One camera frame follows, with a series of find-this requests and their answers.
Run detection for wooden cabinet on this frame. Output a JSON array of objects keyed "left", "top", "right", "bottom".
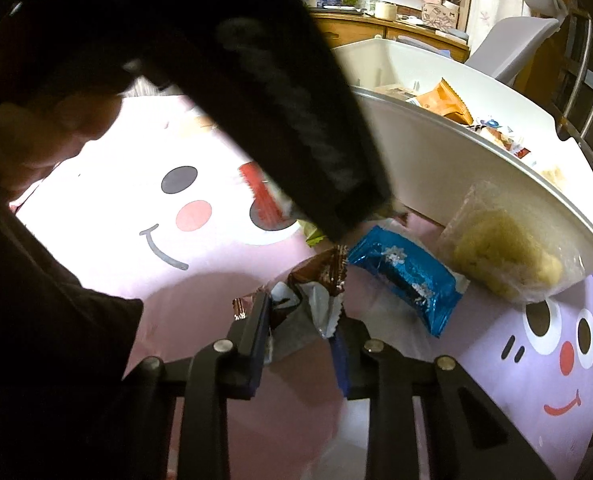
[{"left": 309, "top": 7, "right": 472, "bottom": 63}]

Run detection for clear packet of yellow puffs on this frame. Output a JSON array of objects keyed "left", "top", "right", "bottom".
[{"left": 435, "top": 184, "right": 586, "bottom": 305}]

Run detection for orange snack packet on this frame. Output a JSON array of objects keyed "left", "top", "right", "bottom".
[{"left": 416, "top": 77, "right": 475, "bottom": 127}]

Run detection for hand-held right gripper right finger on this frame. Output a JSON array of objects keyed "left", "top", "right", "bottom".
[{"left": 326, "top": 317, "right": 562, "bottom": 480}]

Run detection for clear noodle snack packet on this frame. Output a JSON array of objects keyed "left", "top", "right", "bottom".
[{"left": 539, "top": 162, "right": 568, "bottom": 192}]

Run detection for yellow-green snack packet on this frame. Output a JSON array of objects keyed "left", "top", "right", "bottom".
[{"left": 299, "top": 217, "right": 329, "bottom": 248}]

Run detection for red-white cake packet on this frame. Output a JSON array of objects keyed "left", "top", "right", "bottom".
[{"left": 482, "top": 127, "right": 533, "bottom": 162}]

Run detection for person's left forearm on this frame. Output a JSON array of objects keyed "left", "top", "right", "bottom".
[{"left": 0, "top": 175, "right": 144, "bottom": 480}]

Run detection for blue snack packet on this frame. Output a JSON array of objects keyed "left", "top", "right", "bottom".
[{"left": 347, "top": 225, "right": 471, "bottom": 338}]

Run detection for white office chair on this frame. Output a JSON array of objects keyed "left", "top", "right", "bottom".
[{"left": 463, "top": 0, "right": 579, "bottom": 87}]

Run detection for white plastic bin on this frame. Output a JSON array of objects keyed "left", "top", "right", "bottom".
[{"left": 333, "top": 39, "right": 593, "bottom": 273}]

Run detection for beige snack packet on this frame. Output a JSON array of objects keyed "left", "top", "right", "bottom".
[{"left": 375, "top": 81, "right": 421, "bottom": 102}]

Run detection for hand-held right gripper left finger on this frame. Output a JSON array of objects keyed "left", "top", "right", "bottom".
[{"left": 126, "top": 290, "right": 272, "bottom": 480}]

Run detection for person's left hand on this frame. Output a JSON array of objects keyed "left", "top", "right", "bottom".
[{"left": 0, "top": 92, "right": 124, "bottom": 201}]

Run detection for pink gift box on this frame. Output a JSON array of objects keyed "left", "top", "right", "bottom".
[{"left": 420, "top": 0, "right": 461, "bottom": 30}]

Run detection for red-white striped snack packet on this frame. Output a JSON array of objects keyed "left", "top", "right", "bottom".
[{"left": 239, "top": 160, "right": 297, "bottom": 228}]

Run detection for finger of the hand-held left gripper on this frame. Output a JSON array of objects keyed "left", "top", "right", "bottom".
[{"left": 121, "top": 0, "right": 394, "bottom": 242}]

